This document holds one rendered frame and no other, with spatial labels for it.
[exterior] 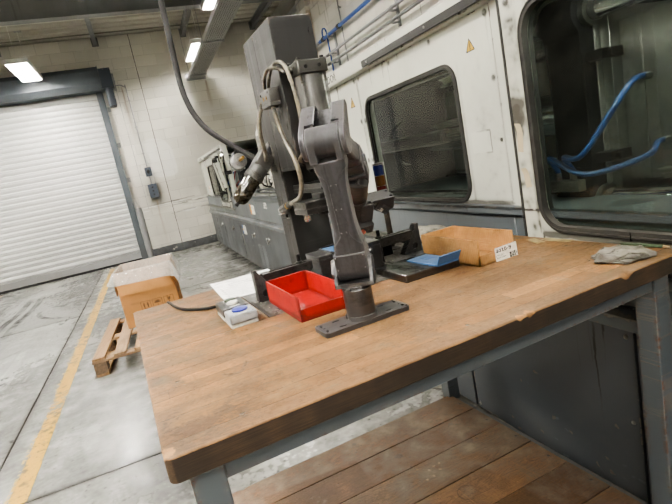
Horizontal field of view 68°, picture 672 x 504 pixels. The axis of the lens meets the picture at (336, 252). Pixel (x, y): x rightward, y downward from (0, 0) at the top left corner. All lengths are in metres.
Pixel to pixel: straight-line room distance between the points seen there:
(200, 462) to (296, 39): 1.14
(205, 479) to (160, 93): 10.12
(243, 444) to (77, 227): 9.90
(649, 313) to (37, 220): 10.14
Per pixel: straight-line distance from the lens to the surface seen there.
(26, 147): 10.69
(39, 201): 10.64
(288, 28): 1.53
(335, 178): 0.97
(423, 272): 1.30
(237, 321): 1.22
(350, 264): 1.03
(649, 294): 1.32
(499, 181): 1.80
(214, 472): 0.81
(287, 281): 1.37
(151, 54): 10.87
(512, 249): 1.39
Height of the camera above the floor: 1.25
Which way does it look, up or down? 11 degrees down
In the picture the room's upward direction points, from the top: 12 degrees counter-clockwise
